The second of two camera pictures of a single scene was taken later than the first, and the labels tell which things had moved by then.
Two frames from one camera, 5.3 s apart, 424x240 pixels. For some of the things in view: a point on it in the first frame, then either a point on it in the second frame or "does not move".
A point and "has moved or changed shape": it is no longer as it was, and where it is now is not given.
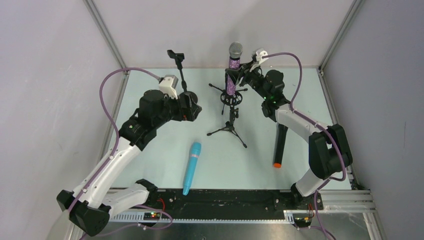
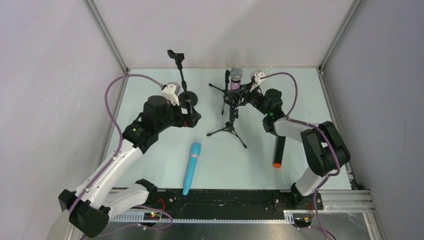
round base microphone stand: (179, 57) does not move
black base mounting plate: (227, 201) does not move
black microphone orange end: (279, 144) does not move
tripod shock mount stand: (231, 101) does not move
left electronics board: (151, 216) does not move
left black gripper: (191, 106) to (188, 115)
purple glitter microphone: (235, 51) has moved or changed shape
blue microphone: (193, 155) does not move
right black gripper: (241, 72) to (242, 97)
